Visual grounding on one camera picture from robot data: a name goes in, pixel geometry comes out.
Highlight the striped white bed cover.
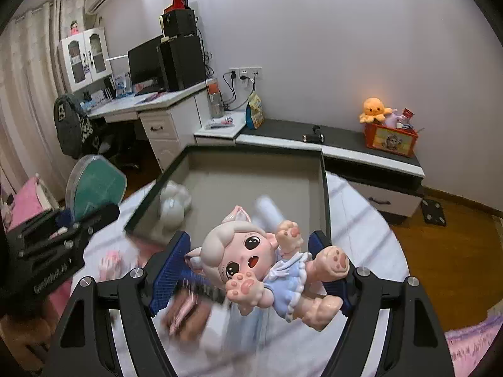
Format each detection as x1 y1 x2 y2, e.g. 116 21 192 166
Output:
68 170 412 377

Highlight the clear case teal lid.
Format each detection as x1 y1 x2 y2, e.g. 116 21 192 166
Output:
65 155 127 221

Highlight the black computer tower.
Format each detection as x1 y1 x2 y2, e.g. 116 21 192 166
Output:
158 35 206 92

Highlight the pink black storage box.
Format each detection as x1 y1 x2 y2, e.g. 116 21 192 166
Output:
124 145 331 247

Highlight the wall power outlet strip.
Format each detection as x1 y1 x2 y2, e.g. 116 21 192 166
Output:
229 66 263 79

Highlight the pink cat brick model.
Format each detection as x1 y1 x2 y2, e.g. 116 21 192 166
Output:
98 250 123 282

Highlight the black small speaker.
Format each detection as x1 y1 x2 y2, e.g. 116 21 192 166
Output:
159 8 196 38

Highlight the black dumbbell object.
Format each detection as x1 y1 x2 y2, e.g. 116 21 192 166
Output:
303 125 325 144

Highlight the orange printed toy box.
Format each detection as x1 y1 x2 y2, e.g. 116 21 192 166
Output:
364 123 418 157

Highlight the pig doll figurine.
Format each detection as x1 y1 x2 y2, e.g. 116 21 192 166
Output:
185 206 350 331

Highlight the white glass-door cabinet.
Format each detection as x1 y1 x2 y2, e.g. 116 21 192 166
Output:
58 27 113 93

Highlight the white desk with drawers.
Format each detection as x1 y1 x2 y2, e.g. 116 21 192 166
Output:
89 78 216 170

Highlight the pink blanket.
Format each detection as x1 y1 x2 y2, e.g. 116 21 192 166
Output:
8 176 52 232

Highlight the white nightstand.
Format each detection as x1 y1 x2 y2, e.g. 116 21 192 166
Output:
194 112 246 146

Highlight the black computer monitor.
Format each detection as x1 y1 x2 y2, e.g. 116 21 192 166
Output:
128 36 162 85

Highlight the orange octopus plush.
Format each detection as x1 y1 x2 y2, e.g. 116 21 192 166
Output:
359 97 393 123

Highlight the yellow blue snack bag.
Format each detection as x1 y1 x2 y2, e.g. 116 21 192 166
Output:
246 92 264 129

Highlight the black white jacket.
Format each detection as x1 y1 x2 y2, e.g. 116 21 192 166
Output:
54 95 96 160

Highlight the low white black cabinet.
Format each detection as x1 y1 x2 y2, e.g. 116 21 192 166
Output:
235 119 425 217

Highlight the orange-lid water bottle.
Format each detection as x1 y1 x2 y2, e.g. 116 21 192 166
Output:
207 83 224 118

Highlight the beige curtain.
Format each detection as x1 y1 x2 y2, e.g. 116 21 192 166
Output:
1 0 84 200

